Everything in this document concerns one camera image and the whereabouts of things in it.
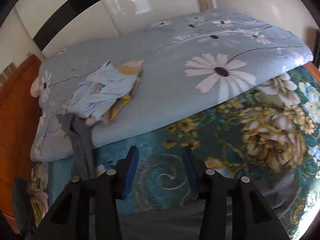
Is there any olive green folded garment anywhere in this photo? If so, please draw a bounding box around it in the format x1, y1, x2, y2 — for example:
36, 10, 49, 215
30, 196, 49, 227

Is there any pink folded garment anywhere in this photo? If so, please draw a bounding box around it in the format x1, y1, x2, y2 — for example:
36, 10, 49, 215
31, 188, 48, 203

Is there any dark navy folded garment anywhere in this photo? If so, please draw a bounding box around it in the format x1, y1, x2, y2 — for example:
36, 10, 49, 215
12, 177, 36, 239

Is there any teal floral bed blanket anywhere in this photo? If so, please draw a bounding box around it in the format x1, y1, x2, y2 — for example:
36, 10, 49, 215
27, 65, 320, 240

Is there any orange wooden headboard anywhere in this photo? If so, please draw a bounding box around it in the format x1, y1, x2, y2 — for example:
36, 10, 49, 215
1, 55, 42, 232

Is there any light blue shirt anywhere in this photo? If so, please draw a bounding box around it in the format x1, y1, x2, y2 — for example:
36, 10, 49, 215
67, 60, 144, 121

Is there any pink pillow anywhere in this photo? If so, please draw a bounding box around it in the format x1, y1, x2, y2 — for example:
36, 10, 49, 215
30, 77, 41, 98

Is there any beige yellow fleece garment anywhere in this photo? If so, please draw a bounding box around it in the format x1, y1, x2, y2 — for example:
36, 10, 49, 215
86, 60, 144, 127

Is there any light blue floral quilt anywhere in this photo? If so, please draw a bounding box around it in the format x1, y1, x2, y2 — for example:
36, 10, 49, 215
30, 8, 313, 162

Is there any wall switch panel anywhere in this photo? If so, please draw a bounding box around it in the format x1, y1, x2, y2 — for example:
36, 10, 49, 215
0, 62, 17, 87

